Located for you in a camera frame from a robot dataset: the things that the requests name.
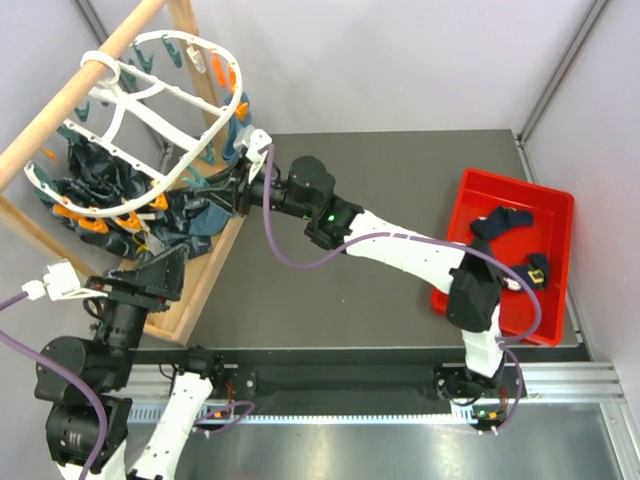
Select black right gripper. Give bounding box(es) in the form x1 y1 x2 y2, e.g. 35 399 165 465
196 158 315 223

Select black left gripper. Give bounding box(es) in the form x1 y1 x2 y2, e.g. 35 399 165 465
86 240 189 384

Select teal blue garment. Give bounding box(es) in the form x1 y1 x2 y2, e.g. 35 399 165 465
189 110 252 237

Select white round clip hanger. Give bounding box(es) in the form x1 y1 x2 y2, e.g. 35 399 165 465
24 30 243 219

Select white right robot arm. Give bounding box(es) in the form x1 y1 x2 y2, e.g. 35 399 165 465
195 156 505 397

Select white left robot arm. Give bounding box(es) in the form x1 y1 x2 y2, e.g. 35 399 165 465
34 245 227 479

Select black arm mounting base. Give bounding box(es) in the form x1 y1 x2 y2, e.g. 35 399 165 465
159 344 528 436

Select dark leaf-print shorts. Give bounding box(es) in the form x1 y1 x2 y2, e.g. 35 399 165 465
34 137 230 261

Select wooden round rod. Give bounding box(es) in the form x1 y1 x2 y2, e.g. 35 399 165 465
1 0 166 192

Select navy sock upper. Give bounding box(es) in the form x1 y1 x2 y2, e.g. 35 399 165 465
470 206 534 241

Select navy sock with yellow tag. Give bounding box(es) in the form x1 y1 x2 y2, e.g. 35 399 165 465
510 252 551 290

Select red plastic bin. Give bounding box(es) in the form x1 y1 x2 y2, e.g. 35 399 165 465
447 168 574 346

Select wooden rack frame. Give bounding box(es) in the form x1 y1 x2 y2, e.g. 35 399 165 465
0 0 251 347

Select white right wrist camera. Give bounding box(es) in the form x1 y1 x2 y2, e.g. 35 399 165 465
234 125 272 182

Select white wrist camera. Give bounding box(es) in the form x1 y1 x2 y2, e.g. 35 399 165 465
21 259 108 301
234 125 272 182

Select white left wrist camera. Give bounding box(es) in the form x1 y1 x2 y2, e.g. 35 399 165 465
21 259 108 301

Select aluminium rail frame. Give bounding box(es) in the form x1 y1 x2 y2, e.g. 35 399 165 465
99 359 629 480

